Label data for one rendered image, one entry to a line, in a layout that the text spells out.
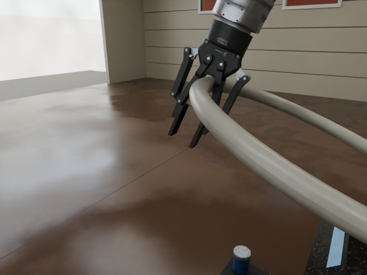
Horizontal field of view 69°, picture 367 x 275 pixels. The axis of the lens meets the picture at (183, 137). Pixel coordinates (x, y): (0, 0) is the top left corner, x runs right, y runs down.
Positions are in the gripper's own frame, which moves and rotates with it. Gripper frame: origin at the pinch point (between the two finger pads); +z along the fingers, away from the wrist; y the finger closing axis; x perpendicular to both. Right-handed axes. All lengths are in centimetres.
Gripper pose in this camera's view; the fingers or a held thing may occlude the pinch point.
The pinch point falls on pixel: (188, 126)
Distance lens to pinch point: 54.0
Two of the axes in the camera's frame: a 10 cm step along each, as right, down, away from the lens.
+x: 4.0, -2.3, 8.9
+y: 8.4, 4.9, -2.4
